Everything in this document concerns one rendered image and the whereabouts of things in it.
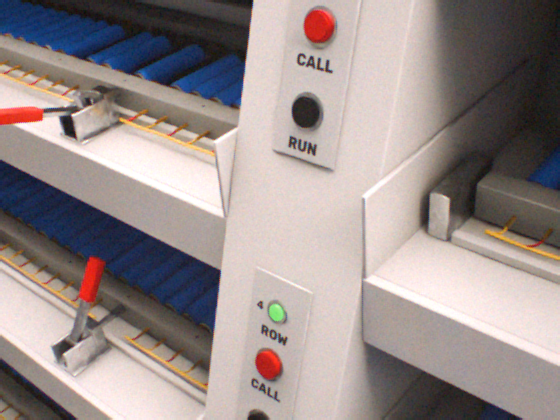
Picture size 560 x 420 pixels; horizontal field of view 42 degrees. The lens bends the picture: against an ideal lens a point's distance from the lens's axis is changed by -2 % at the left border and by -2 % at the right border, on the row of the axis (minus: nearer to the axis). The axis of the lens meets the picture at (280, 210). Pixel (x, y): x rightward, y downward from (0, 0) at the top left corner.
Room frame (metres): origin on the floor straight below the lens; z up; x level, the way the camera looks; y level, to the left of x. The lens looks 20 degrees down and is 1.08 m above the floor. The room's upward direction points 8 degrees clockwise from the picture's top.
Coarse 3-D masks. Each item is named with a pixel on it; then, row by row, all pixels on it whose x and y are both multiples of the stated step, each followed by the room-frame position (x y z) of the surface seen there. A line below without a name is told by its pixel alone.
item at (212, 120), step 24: (0, 48) 0.62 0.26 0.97; (24, 48) 0.61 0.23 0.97; (48, 72) 0.58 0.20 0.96; (72, 72) 0.56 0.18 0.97; (96, 72) 0.55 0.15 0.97; (120, 72) 0.55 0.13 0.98; (144, 96) 0.51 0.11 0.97; (168, 96) 0.50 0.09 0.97; (192, 96) 0.50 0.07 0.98; (120, 120) 0.51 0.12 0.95; (168, 120) 0.50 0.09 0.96; (192, 120) 0.48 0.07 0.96; (216, 120) 0.47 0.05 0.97
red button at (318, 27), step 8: (312, 16) 0.37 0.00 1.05; (320, 16) 0.36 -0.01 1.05; (328, 16) 0.36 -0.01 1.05; (312, 24) 0.37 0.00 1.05; (320, 24) 0.36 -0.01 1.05; (328, 24) 0.36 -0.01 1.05; (312, 32) 0.36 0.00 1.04; (320, 32) 0.36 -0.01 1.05; (328, 32) 0.36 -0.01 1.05; (312, 40) 0.37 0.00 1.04; (320, 40) 0.36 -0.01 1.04
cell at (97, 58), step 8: (144, 32) 0.64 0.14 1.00; (128, 40) 0.62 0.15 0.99; (136, 40) 0.63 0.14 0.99; (144, 40) 0.63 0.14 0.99; (112, 48) 0.61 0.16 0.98; (120, 48) 0.61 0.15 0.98; (128, 48) 0.62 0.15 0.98; (88, 56) 0.60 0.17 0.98; (96, 56) 0.60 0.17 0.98; (104, 56) 0.60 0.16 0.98; (112, 56) 0.60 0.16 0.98
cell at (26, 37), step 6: (66, 18) 0.69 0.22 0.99; (72, 18) 0.69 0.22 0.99; (78, 18) 0.70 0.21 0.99; (48, 24) 0.68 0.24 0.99; (54, 24) 0.68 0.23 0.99; (60, 24) 0.68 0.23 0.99; (66, 24) 0.69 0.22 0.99; (36, 30) 0.67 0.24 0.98; (42, 30) 0.67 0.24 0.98; (48, 30) 0.67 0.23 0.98; (24, 36) 0.65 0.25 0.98; (30, 36) 0.66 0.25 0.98; (36, 36) 0.66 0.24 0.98
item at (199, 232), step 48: (144, 0) 0.70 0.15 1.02; (192, 0) 0.66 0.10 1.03; (0, 96) 0.58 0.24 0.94; (48, 96) 0.57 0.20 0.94; (0, 144) 0.56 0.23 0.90; (48, 144) 0.50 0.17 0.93; (96, 144) 0.49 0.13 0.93; (144, 144) 0.49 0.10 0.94; (96, 192) 0.48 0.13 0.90; (144, 192) 0.44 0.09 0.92; (192, 192) 0.42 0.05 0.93; (192, 240) 0.42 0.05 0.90
